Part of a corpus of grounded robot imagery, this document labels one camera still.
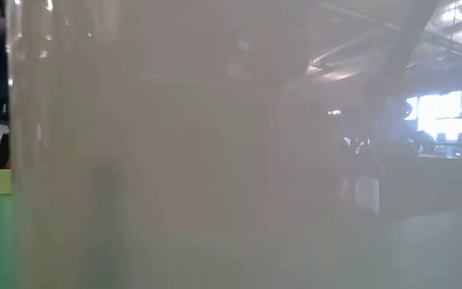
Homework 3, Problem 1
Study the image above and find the clear plastic bin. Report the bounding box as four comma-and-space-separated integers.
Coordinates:
6, 0, 462, 289

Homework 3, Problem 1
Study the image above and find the bright screen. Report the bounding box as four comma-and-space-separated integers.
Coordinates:
405, 90, 462, 142

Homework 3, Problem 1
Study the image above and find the black office chair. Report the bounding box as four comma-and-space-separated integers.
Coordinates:
0, 132, 11, 170

